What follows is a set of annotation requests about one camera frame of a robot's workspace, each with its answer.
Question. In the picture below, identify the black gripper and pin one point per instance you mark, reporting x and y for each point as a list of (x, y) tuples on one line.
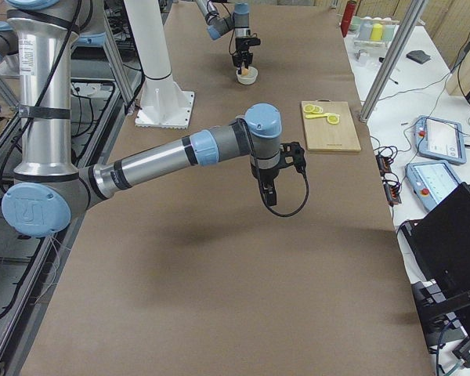
[(240, 50), (265, 175)]

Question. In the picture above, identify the black power strip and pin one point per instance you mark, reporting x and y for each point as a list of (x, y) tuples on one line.
[(389, 179)]

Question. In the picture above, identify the wooden cutting board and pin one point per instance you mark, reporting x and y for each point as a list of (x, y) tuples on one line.
[(320, 136)]

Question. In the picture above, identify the aluminium frame post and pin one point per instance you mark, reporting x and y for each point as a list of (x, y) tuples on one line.
[(404, 31)]

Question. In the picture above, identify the yellow cup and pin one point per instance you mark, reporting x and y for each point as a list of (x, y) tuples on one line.
[(376, 32)]

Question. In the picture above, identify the teach pendant rear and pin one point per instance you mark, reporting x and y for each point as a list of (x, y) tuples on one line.
[(437, 138)]

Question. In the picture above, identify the lemon slice front left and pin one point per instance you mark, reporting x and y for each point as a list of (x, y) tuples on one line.
[(308, 108)]

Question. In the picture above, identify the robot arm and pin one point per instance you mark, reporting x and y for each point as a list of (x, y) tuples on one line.
[(49, 190), (237, 21)]

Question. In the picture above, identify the white bowl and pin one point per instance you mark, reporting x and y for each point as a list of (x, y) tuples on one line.
[(248, 79)]

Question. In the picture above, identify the red bottle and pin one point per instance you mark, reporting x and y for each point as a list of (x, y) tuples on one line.
[(347, 16)]

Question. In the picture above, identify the teach pendant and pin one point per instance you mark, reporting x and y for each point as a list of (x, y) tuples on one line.
[(432, 181), (437, 138)]

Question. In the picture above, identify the teach pendant front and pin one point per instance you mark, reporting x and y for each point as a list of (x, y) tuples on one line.
[(432, 181)]

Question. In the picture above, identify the black monitor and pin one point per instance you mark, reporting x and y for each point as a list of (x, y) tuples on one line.
[(441, 245)]

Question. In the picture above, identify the white pedestal column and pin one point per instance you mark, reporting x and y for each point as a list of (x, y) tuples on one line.
[(163, 103)]

